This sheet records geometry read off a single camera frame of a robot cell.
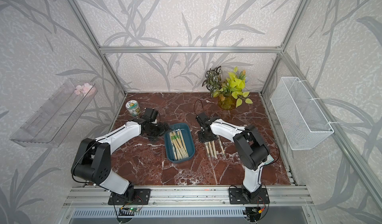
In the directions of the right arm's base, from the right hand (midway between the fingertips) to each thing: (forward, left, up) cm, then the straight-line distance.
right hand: (203, 138), depth 93 cm
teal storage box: (0, +9, -1) cm, 9 cm away
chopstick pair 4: (-6, -3, -2) cm, 7 cm away
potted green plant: (+24, -18, +15) cm, 34 cm away
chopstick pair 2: (-7, -7, -1) cm, 10 cm away
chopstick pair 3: (-4, -4, -1) cm, 6 cm away
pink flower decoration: (+12, +60, +33) cm, 69 cm away
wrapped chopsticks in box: (+2, +20, 0) cm, 20 cm away
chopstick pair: (-4, -11, -1) cm, 12 cm away
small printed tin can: (+22, +48, +7) cm, 54 cm away
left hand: (+1, +22, +6) cm, 22 cm away
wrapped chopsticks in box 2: (-8, +13, -1) cm, 16 cm away
